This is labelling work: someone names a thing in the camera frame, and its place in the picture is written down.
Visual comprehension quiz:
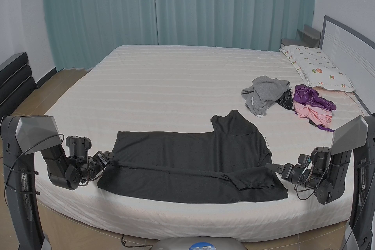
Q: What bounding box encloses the white printed pillow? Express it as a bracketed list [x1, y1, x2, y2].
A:
[279, 45, 355, 92]

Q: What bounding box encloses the black chest of drawers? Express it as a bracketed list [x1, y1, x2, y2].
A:
[0, 52, 37, 116]

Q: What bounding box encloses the pink garment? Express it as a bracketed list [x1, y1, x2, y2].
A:
[294, 101, 333, 126]

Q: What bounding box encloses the purple garment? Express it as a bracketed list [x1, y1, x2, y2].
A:
[293, 84, 337, 133]

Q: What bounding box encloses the black long-sleeved top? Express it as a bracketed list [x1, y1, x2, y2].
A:
[97, 110, 289, 203]

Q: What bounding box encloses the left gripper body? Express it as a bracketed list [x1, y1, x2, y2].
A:
[92, 151, 115, 174]

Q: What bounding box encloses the grey bedside table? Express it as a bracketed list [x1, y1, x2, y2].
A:
[281, 24, 321, 48]

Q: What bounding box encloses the black cable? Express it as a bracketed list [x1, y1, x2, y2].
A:
[121, 235, 153, 246]
[4, 133, 65, 199]

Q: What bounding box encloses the grey garment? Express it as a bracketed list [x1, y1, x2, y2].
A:
[241, 75, 290, 118]

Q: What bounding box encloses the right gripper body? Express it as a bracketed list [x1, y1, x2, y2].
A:
[281, 163, 300, 184]

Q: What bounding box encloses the bed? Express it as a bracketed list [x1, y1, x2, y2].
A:
[37, 15, 375, 243]

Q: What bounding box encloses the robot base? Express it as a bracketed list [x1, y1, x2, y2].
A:
[149, 238, 245, 250]

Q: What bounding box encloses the black patterned garment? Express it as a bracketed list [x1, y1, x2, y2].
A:
[276, 89, 294, 111]

